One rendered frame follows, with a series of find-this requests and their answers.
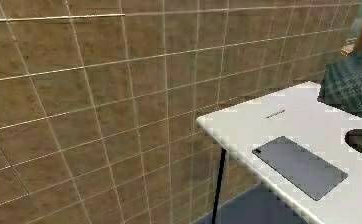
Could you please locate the dark green knitted cloth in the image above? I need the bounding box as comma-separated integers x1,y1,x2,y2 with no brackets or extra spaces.
317,50,362,122

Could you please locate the white table with black legs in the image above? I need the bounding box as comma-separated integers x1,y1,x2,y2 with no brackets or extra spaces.
195,81,362,224

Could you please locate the dark round bowl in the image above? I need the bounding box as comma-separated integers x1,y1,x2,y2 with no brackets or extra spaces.
344,128,362,158

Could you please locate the grey flat tablet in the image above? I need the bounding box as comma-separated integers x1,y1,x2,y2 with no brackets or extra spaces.
251,135,349,202

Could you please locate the thin brown pencil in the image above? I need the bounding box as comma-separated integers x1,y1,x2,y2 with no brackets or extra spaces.
265,109,286,119

